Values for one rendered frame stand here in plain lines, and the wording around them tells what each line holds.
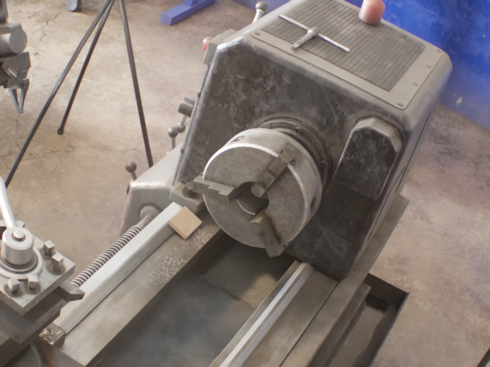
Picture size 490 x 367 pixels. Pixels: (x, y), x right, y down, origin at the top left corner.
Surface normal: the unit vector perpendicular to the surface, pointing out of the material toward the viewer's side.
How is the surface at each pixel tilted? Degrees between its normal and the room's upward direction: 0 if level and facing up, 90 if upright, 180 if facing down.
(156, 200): 90
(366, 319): 0
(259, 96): 90
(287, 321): 0
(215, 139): 90
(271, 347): 0
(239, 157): 90
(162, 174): 32
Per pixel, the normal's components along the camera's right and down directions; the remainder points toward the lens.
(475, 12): -0.43, 0.42
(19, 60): 0.81, 0.06
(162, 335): 0.25, -0.50
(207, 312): 0.15, -0.81
